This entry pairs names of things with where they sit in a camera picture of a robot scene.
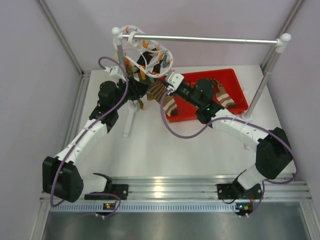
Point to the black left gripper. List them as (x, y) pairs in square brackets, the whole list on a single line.
[(137, 89)]

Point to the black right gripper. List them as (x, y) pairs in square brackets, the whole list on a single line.
[(173, 94)]

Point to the olive green striped sock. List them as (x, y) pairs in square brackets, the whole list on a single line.
[(141, 104)]

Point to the brown beige striped sock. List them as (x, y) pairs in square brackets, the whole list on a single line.
[(169, 105)]

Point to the black white striped sock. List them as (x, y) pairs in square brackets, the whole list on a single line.
[(147, 57)]

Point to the white round clip hanger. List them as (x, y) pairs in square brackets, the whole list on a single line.
[(129, 50)]

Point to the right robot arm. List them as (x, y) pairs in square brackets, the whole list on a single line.
[(272, 150)]

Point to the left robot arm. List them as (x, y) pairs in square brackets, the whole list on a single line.
[(61, 175)]

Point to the red plastic tray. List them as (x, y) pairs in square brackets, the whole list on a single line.
[(227, 77)]

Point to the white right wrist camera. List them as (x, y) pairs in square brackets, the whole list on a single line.
[(173, 81)]

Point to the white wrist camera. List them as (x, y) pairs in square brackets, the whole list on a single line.
[(115, 73), (173, 81)]

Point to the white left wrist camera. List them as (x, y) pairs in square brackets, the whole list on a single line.
[(115, 73)]

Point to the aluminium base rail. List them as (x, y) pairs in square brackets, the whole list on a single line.
[(186, 194)]

